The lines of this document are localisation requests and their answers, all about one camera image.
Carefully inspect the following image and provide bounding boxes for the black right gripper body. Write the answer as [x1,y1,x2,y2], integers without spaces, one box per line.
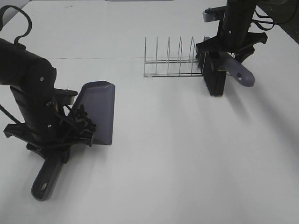
[196,32,268,54]

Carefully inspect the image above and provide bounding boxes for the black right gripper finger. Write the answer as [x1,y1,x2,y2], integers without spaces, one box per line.
[208,51,220,68]
[235,46,255,63]

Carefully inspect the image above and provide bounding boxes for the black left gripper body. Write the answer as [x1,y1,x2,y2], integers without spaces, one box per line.
[3,117,93,150]

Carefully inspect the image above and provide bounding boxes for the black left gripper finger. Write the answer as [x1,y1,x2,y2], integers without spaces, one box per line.
[60,146,71,163]

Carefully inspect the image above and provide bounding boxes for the purple brush black bristles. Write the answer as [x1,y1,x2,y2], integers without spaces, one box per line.
[196,51,255,97]

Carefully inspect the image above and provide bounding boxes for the pile of coffee beans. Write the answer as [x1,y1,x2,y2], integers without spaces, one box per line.
[75,104,96,132]

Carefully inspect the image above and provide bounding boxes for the purple plastic dustpan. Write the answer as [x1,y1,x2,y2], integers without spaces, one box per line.
[31,80,116,202]

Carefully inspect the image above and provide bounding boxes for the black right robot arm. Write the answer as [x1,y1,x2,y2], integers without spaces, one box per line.
[196,0,268,63]

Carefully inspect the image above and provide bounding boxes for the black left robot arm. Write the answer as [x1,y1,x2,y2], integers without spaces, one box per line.
[0,39,95,158]

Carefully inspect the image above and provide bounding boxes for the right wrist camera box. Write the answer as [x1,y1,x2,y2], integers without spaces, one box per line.
[202,6,226,22]

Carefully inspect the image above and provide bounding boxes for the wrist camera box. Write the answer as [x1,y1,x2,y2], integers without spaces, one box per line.
[54,88,78,105]
[202,6,226,22]

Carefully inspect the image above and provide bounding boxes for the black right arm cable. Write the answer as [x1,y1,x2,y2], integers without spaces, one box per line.
[249,0,299,31]

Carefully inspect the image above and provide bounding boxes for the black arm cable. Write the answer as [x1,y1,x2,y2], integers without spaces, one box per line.
[0,5,33,45]
[249,0,299,31]

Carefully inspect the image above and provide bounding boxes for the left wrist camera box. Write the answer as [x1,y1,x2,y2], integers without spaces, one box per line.
[54,88,78,105]

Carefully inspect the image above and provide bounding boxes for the metal wire rack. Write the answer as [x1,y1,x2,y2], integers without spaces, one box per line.
[142,35,236,78]

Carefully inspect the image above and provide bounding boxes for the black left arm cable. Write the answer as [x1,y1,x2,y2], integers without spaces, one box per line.
[0,5,33,45]

